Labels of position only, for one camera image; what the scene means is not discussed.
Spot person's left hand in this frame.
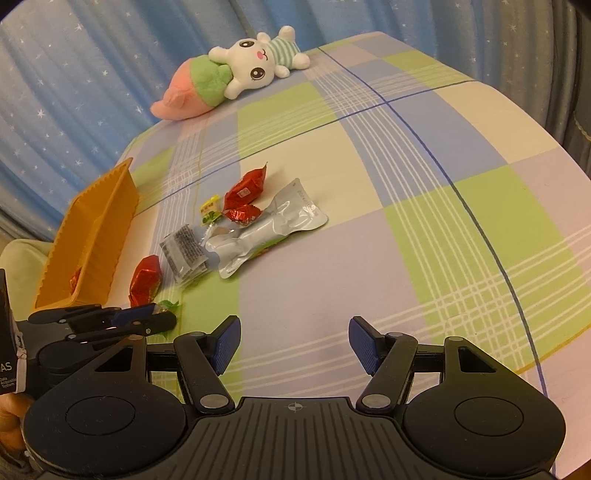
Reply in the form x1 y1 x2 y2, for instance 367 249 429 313
0 393 34 457

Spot light green sofa cover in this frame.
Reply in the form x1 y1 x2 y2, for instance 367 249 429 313
1 239 53 321

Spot plaid tablecloth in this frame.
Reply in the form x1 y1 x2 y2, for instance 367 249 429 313
109 32 590 476

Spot grey dark snack packet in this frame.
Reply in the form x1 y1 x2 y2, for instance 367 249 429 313
160 224 208 285

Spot silver bone-shaped snack pouch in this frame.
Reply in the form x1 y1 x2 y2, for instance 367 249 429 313
204 178 329 279

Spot green candy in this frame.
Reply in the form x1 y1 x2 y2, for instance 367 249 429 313
158 300 180 313

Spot orange plastic tray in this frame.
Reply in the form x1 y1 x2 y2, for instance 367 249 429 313
33 158 139 312

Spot blue star curtain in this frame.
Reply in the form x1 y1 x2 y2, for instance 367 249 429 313
1 1 590 240

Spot large red candy packet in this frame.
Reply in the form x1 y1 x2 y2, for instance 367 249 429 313
223 166 266 210

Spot rabbit carrot plush toy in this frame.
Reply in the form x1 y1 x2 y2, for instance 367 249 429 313
150 25 311 121

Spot yellow green candy packet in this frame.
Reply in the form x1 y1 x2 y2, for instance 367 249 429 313
199 195 222 225

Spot small red foil candy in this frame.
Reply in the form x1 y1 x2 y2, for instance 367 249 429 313
223 204 262 227

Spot clear candy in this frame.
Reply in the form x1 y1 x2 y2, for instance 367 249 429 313
200 222 235 246

